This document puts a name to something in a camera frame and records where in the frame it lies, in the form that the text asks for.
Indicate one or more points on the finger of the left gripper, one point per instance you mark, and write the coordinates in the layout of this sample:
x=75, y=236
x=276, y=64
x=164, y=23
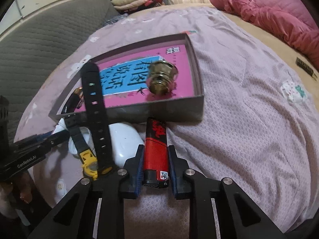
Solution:
x=43, y=143

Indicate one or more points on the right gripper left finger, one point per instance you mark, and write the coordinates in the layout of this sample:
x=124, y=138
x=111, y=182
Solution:
x=134, y=167

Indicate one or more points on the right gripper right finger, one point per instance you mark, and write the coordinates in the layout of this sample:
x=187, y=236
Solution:
x=181, y=189

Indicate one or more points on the red black lighter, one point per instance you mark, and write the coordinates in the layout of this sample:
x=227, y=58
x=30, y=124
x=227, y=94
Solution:
x=156, y=160

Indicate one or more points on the black yellow wristwatch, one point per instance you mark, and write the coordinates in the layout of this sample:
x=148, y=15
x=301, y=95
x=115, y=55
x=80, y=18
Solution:
x=94, y=166

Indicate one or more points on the person's left hand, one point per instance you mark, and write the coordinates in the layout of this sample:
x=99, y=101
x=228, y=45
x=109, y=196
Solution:
x=18, y=188

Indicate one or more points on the white earbuds case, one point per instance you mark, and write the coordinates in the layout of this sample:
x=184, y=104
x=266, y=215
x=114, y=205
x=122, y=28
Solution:
x=125, y=140

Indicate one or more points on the small white pill bottle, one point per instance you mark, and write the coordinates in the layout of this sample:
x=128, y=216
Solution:
x=75, y=142

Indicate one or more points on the pink blue book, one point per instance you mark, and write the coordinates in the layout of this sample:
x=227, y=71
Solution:
x=124, y=79

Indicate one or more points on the grey quilted headboard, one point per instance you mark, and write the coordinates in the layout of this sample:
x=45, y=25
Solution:
x=31, y=52

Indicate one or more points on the dark cardboard box tray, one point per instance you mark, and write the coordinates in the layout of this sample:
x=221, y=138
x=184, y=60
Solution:
x=187, y=109

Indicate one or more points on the purple patterned bed sheet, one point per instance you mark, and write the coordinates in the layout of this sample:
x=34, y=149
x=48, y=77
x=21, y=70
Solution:
x=250, y=132

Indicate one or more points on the gold metal bottle cap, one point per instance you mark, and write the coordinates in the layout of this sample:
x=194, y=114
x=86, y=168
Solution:
x=161, y=78

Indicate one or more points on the small black rectangular object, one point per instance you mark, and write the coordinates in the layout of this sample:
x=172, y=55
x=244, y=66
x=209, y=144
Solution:
x=301, y=64

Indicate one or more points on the folded clothes pile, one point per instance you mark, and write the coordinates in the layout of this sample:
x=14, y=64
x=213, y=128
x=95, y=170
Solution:
x=132, y=6

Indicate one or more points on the pink quilted duvet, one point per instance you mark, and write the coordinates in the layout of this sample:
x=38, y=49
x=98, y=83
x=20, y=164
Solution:
x=288, y=20

